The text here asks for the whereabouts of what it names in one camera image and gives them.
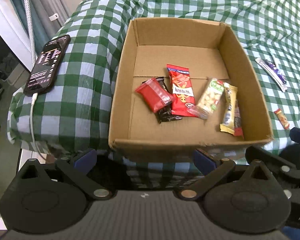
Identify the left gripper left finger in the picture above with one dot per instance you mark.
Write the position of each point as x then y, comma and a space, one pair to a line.
76, 169

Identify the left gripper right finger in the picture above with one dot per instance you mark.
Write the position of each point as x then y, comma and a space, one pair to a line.
215, 172

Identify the thin red black stick snack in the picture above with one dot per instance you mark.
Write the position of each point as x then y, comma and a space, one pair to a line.
238, 131

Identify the yellow snack bar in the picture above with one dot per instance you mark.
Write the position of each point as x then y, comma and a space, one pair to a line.
228, 122

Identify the silver foil snack packet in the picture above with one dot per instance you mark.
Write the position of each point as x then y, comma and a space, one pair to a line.
271, 73

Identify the dark brown chocolate bar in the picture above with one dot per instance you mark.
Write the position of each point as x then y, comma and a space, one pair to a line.
165, 114

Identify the green peanut snack pack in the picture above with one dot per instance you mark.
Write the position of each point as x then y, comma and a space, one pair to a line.
209, 100

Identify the small red snack pack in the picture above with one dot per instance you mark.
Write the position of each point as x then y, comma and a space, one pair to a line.
154, 95

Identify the red spicy strip packet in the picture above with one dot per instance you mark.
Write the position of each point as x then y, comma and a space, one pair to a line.
182, 91

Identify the purple candy wrapper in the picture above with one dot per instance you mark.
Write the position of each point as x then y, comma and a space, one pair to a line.
277, 71

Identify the orange small snack bar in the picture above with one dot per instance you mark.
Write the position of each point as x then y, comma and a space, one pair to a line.
282, 118

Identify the black smartphone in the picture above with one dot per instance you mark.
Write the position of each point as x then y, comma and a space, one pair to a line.
43, 74

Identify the open cardboard box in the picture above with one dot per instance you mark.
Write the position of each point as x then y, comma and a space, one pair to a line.
210, 50

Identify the grey curtain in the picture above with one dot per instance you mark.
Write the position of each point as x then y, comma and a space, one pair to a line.
52, 14

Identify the white door frame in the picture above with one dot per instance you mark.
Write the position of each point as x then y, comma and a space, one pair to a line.
14, 34

